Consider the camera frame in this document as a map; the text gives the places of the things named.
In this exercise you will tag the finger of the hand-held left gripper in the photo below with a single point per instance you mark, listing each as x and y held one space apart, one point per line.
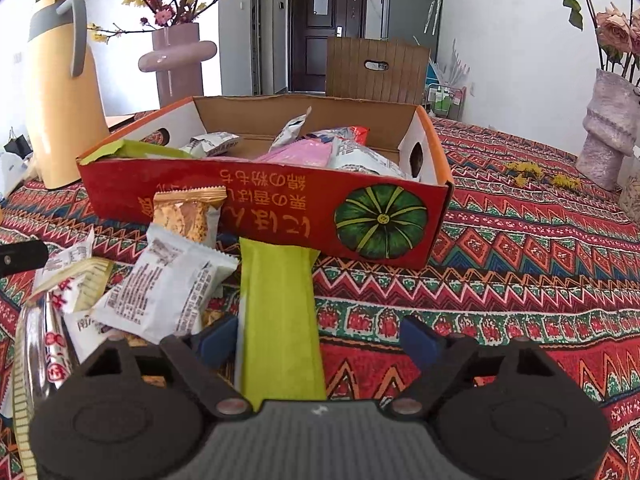
22 257

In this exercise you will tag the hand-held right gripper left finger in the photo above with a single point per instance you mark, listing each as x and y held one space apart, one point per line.
217 342

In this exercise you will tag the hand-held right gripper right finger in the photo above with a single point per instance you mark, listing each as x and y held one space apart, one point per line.
422 342

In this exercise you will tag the green snack packet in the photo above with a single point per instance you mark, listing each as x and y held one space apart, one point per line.
135 150
280 320

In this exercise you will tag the orange-edged cracker packet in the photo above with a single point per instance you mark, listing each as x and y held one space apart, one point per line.
180 215

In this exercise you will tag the red cardboard box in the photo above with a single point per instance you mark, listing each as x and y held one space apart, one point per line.
280 210

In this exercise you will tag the large orange snack bag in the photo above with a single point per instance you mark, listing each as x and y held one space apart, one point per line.
360 157

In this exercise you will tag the pink snack packet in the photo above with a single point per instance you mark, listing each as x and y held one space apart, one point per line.
300 152

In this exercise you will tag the small white snack packet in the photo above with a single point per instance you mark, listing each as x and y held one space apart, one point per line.
290 132

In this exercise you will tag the white plastic bag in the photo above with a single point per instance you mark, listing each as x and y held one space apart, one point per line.
10 175

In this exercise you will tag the black paper bag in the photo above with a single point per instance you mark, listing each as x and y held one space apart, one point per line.
17 146

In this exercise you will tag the yellow thermos jug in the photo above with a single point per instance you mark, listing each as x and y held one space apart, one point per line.
60 110

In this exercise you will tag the fallen yellow flower sprig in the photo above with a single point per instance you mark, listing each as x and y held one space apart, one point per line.
567 182
525 170

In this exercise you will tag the small rack with bottles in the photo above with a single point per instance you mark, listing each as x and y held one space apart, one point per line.
442 102

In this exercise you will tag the pink glass vase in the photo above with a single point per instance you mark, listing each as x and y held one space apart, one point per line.
177 60

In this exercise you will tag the clear jar of seeds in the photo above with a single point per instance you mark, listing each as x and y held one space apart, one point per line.
631 185

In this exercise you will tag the white pampas grass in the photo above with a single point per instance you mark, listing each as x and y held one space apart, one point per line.
452 67

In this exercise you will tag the textured lilac vase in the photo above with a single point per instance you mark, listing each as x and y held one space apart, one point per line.
605 130

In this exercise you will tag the pink yellow flower branches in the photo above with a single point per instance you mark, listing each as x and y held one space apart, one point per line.
165 15

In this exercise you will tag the dark brown door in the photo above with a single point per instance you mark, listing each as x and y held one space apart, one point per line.
310 55

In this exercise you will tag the grey refrigerator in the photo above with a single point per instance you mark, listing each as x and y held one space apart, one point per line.
400 15

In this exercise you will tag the hanging folded umbrella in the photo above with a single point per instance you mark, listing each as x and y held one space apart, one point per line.
434 2

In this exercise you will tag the white door notice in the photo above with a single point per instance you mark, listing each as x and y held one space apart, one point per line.
321 5

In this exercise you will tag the dried rose bouquet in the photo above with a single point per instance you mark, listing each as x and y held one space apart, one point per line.
615 30

